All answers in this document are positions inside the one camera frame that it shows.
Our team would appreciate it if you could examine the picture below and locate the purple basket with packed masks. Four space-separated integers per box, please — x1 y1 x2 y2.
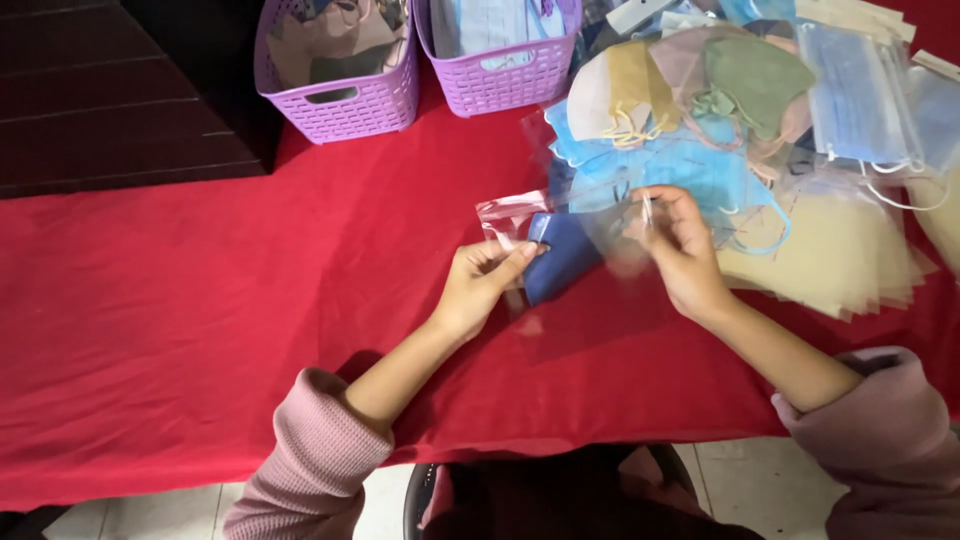
253 0 420 145

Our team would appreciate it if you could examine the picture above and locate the purple basket with blue masks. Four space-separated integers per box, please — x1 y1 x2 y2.
413 0 583 118

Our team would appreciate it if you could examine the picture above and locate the red tablecloth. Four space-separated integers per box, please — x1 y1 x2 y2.
0 0 960 513

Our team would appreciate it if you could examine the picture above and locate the person's left hand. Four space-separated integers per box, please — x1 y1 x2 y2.
434 240 549 344

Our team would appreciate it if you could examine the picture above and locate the dark blue face mask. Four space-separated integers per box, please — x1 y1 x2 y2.
522 212 607 307

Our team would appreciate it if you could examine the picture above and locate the clear plastic sleeve bag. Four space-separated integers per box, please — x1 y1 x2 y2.
475 187 676 367

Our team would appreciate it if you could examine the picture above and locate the heap of coloured face masks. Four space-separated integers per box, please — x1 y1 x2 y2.
525 0 960 256

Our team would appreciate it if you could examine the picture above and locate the person's right hand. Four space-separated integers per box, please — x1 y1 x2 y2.
631 185 739 325

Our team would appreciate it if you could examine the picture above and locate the stack of clear plastic sleeves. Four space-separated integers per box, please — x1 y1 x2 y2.
712 168 960 322

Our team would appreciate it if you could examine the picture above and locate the packet of blue surgical masks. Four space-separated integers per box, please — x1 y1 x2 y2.
795 18 927 174

